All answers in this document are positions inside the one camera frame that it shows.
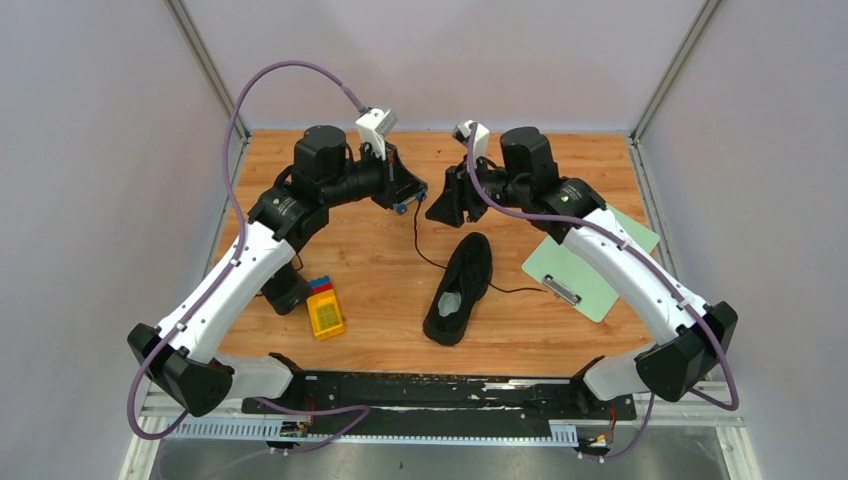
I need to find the black shoelace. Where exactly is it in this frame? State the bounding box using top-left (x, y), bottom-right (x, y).
top-left (413, 197), bottom-right (550, 295)

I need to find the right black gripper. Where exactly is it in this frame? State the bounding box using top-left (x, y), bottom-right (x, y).
top-left (426, 153), bottom-right (529, 227)

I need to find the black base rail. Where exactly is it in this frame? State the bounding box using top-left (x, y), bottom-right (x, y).
top-left (275, 370), bottom-right (637, 436)

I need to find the green clipboard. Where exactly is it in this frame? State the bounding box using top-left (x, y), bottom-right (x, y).
top-left (522, 236), bottom-right (619, 323)

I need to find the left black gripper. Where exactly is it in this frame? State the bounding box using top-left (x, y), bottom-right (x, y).
top-left (321, 139), bottom-right (427, 209)

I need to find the purple cable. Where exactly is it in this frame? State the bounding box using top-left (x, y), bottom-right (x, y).
top-left (126, 60), bottom-right (369, 442)
top-left (465, 122), bottom-right (741, 413)

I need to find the yellow toy block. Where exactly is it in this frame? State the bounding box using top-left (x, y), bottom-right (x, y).
top-left (306, 276), bottom-right (346, 340)

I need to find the white cable duct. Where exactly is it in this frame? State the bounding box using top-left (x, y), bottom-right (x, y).
top-left (168, 417), bottom-right (579, 447)

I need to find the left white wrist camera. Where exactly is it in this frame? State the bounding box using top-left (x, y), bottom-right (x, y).
top-left (355, 107), bottom-right (398, 160)

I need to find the black sneaker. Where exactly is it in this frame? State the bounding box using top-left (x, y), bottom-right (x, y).
top-left (423, 232), bottom-right (493, 346)

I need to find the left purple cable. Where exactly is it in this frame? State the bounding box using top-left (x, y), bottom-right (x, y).
top-left (126, 60), bottom-right (369, 442)

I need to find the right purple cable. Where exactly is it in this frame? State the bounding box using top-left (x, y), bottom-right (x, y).
top-left (465, 122), bottom-right (741, 413)

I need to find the toy brick car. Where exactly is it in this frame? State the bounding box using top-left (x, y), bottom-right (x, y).
top-left (390, 189), bottom-right (427, 215)

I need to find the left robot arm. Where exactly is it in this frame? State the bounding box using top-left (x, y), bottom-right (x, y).
top-left (128, 125), bottom-right (427, 417)

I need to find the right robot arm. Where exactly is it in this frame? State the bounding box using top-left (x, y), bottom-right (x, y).
top-left (425, 120), bottom-right (739, 418)

